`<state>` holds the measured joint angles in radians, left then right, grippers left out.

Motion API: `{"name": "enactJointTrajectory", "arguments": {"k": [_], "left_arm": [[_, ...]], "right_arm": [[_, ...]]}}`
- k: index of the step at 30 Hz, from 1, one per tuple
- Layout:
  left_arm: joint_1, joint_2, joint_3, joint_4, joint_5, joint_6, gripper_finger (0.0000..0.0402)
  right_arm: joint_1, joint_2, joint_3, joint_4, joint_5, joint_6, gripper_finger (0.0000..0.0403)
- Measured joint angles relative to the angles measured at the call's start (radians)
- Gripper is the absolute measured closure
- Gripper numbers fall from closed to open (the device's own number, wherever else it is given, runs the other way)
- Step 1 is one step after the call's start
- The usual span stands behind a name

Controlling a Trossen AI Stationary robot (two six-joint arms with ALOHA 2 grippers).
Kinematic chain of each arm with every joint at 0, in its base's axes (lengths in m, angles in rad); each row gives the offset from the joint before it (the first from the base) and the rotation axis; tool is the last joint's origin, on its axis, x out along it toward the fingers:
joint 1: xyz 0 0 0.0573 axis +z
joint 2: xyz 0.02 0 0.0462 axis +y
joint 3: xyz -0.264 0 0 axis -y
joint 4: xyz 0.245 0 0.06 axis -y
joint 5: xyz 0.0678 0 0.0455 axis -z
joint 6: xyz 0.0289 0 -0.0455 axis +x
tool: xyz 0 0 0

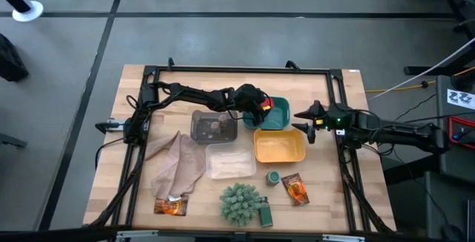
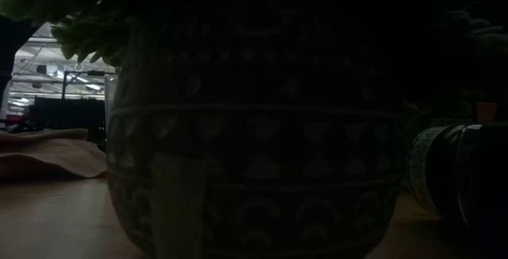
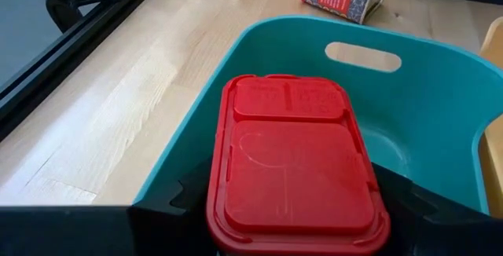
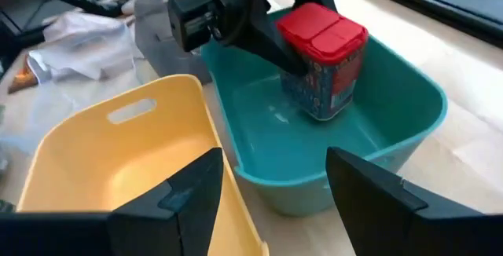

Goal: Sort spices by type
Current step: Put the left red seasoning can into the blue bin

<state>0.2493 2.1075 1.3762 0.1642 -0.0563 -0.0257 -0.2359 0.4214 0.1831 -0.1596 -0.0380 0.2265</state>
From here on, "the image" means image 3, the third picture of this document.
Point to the teal plastic bin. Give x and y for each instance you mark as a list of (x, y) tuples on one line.
[(432, 110)]

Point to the red cube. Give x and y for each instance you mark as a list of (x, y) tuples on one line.
[(294, 169)]

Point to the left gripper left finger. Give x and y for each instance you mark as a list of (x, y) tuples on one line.
[(169, 228)]

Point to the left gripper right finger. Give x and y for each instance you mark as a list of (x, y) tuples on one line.
[(432, 232)]

